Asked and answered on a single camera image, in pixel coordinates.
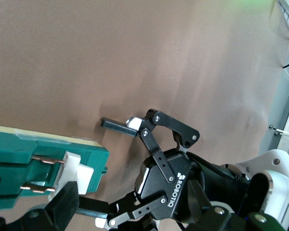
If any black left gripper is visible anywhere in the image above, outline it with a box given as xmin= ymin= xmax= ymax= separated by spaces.
xmin=77 ymin=108 xmax=206 ymax=230

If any green load switch white handle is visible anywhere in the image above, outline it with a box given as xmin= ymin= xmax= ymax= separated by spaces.
xmin=0 ymin=124 xmax=110 ymax=210

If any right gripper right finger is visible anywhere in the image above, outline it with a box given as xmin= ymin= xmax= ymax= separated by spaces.
xmin=185 ymin=180 xmax=284 ymax=231

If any brown paper table cover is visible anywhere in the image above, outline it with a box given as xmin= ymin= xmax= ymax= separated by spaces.
xmin=0 ymin=0 xmax=289 ymax=231

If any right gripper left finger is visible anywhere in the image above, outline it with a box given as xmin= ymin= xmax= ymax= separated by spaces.
xmin=0 ymin=181 xmax=80 ymax=231

